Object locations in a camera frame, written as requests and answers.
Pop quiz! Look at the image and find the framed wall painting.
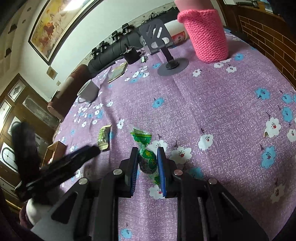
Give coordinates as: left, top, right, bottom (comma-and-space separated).
28, 0, 100, 65

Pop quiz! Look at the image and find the brown armchair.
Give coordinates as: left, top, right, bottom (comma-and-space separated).
47, 64, 90, 122

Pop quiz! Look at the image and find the black small cup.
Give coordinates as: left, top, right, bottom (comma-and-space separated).
121, 44, 142, 65

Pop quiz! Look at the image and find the purple floral tablecloth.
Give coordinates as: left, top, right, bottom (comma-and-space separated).
56, 34, 295, 239

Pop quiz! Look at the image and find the black leather sofa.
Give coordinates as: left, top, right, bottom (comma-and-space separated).
88, 7, 179, 78

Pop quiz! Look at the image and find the cardboard tray box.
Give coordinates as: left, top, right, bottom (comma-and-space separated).
42, 141, 67, 167

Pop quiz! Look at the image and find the white mug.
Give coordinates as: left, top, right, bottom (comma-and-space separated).
77, 80, 99, 103

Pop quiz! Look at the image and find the white gloved left hand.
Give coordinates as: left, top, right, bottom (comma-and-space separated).
26, 197, 53, 226

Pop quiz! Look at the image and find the small booklet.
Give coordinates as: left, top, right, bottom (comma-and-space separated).
108, 62, 128, 83

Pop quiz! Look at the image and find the black phone stand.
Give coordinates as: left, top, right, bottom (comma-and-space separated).
139, 19, 189, 76

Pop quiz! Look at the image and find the pink knitted bottle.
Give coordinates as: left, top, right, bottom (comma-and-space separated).
175, 0, 229, 63

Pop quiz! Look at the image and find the green candy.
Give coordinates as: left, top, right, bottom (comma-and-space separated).
130, 127, 160, 185

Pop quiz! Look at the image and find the wooden glass door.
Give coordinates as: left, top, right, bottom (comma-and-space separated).
1, 74, 59, 210

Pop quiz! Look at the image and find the small green snack packet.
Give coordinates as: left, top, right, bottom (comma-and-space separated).
97, 125, 111, 151

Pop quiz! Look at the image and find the white round container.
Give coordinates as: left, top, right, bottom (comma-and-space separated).
165, 20, 189, 45

